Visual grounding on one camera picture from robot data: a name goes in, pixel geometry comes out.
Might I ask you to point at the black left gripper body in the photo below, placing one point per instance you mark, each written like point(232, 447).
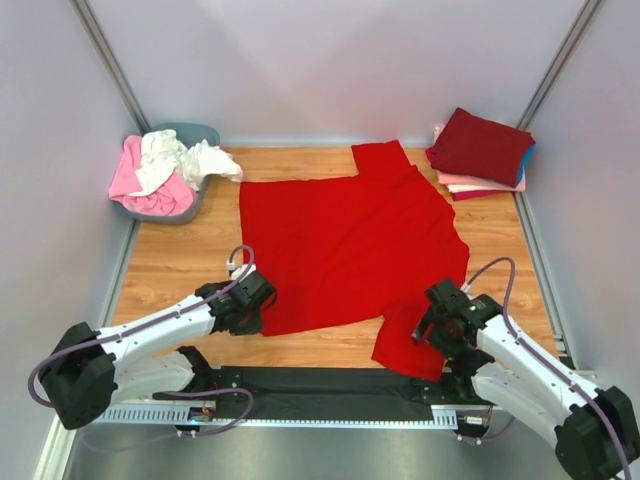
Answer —
point(251, 325)

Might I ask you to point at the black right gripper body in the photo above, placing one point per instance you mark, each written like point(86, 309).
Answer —
point(452, 349)

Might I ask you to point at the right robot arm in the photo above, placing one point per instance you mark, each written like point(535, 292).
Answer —
point(593, 431)

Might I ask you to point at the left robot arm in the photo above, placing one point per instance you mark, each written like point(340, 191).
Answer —
point(91, 370)

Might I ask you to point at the magenta folded t-shirt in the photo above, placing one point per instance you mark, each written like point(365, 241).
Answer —
point(467, 195)

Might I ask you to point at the white folded t-shirt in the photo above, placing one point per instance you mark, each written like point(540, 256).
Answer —
point(461, 188)

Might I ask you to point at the pink crumpled t-shirt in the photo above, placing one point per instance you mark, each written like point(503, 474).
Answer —
point(175, 197)

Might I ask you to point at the light pink folded t-shirt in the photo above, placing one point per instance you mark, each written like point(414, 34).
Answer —
point(447, 179)

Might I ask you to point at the dark red folded t-shirt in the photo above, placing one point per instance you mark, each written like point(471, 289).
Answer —
point(469, 145)

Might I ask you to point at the white crumpled t-shirt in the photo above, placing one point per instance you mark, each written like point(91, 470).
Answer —
point(162, 155)

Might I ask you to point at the blue folded t-shirt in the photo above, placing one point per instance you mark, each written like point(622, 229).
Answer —
point(522, 167)

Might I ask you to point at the grey laundry basket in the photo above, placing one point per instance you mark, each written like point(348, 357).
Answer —
point(189, 134)

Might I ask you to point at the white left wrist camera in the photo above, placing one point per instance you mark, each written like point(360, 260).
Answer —
point(237, 267)

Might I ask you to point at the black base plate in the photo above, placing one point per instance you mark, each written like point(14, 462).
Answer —
point(343, 392)

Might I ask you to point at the perforated cable duct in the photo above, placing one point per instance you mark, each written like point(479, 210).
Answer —
point(191, 415)

